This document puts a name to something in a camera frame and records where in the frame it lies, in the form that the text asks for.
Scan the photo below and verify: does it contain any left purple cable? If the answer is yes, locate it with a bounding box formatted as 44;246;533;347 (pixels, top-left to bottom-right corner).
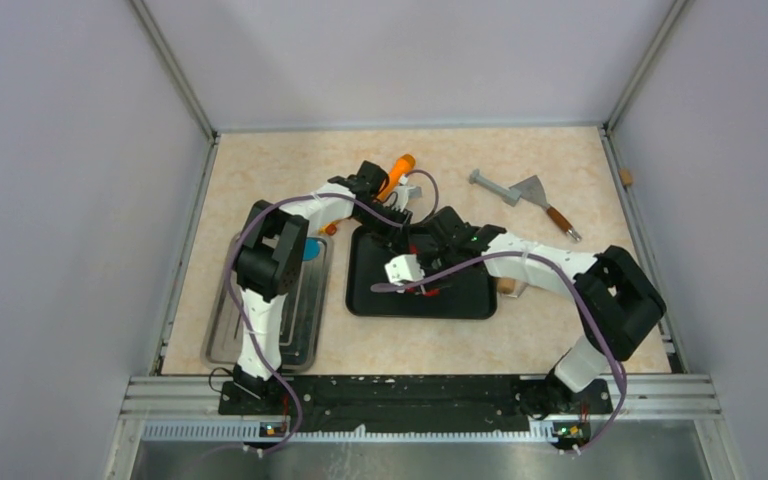
223;168;441;455

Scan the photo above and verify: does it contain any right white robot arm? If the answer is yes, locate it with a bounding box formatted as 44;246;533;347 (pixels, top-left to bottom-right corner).
384;207;666;418

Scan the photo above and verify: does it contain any metal scraper wooden handle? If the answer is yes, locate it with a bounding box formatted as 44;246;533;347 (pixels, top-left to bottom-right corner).
510;175;582;243

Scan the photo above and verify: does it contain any orange toy carrot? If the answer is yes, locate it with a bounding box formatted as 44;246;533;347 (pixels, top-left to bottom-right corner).
377;154;416;202

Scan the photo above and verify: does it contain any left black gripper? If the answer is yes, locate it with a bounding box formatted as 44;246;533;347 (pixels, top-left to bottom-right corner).
353;202;412;256

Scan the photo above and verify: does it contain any purple cable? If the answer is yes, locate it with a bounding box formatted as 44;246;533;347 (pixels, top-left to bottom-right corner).
370;250;629;452
223;168;441;455

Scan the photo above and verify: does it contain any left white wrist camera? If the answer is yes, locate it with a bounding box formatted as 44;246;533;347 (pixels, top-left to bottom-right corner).
393;177;422;210

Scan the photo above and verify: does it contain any silver metal tray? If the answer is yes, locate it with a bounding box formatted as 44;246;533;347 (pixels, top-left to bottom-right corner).
202;235;332;373

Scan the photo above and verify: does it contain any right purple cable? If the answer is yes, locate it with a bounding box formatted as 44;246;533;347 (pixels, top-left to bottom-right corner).
370;250;629;452

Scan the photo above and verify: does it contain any yellow toy car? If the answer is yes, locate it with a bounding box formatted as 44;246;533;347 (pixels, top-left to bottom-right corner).
320;222;338;236

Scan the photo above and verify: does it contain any blue dough piece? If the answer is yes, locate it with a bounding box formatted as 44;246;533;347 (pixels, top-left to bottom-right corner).
302;237;321;262

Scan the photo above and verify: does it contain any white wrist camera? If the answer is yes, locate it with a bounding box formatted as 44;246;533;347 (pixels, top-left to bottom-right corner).
384;254;424;285
393;177;422;210

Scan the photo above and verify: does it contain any small wooden block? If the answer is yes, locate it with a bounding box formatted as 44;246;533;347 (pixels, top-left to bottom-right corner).
618;168;634;188

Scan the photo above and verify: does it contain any black baking tray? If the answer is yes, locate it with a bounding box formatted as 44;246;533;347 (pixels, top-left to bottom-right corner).
345;227;497;320

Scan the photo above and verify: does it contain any wooden rolling pin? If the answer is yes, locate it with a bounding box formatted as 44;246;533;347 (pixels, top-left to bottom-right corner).
496;278;527;298

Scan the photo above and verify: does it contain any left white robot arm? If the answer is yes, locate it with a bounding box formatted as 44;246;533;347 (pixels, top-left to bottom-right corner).
224;161;412;414

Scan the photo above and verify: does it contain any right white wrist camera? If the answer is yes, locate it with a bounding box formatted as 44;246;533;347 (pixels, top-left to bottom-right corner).
384;254;424;285

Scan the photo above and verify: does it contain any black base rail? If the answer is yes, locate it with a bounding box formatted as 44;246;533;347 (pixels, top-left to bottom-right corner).
218;375;613;434

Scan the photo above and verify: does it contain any grey dumbbell tool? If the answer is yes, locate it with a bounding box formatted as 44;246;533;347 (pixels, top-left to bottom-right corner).
468;169;521;206

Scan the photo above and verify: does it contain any red dough piece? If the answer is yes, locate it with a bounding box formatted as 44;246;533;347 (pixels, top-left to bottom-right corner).
404;285;441;297

